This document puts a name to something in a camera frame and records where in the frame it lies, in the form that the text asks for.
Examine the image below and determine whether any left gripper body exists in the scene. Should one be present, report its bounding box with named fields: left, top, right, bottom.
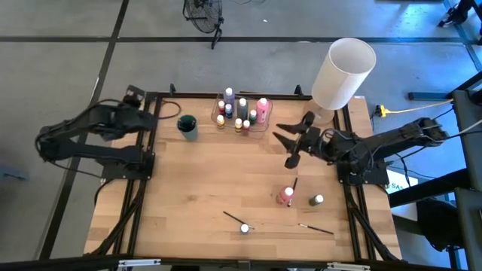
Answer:
left=120, top=105, right=158, bottom=131

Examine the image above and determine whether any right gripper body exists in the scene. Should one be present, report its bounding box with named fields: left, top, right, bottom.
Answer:
left=300, top=126, right=331, bottom=156

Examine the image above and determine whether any large bright red paint bottle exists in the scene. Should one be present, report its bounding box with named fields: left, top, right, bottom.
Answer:
left=276, top=187, right=296, bottom=207

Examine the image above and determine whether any large pink paint bottle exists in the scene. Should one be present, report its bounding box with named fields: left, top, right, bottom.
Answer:
left=255, top=97, right=270, bottom=124

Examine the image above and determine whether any large grey-blue paint bottle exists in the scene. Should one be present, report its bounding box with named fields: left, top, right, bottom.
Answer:
left=236, top=97, right=249, bottom=121

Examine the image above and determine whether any large purple paint bottle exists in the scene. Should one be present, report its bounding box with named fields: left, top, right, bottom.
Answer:
left=223, top=87, right=236, bottom=112

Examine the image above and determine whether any clear plastic bin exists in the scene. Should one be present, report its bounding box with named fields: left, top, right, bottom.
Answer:
left=210, top=93, right=274, bottom=139

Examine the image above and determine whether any dark green plastic cup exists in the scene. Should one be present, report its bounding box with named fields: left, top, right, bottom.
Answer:
left=176, top=114, right=199, bottom=142

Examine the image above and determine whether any table lamp white shade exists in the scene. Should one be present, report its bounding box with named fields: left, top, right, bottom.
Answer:
left=303, top=37, right=377, bottom=127

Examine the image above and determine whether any white printed box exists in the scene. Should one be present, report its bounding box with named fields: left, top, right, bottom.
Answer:
left=386, top=169, right=419, bottom=195

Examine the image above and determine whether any black floor fan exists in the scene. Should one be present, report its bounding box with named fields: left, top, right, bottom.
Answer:
left=182, top=0, right=226, bottom=50

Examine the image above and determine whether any black round stool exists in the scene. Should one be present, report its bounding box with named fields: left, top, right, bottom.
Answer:
left=416, top=198, right=465, bottom=252

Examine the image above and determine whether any dark grey side cart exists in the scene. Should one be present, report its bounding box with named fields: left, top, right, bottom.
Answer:
left=450, top=88, right=482, bottom=271

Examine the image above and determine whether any person's leg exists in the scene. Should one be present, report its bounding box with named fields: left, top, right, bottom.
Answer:
left=438, top=0, right=474, bottom=28

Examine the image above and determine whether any black aluminium table frame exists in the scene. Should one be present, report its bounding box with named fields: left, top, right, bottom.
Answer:
left=88, top=84, right=404, bottom=271

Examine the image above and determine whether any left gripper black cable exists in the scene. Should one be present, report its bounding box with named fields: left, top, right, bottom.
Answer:
left=156, top=98, right=182, bottom=120

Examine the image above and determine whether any yellow extension cord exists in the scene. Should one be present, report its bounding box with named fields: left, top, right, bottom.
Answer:
left=374, top=98, right=455, bottom=118

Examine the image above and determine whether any silver frame bracket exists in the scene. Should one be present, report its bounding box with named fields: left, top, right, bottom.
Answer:
left=326, top=261, right=372, bottom=271
left=117, top=258, right=162, bottom=269

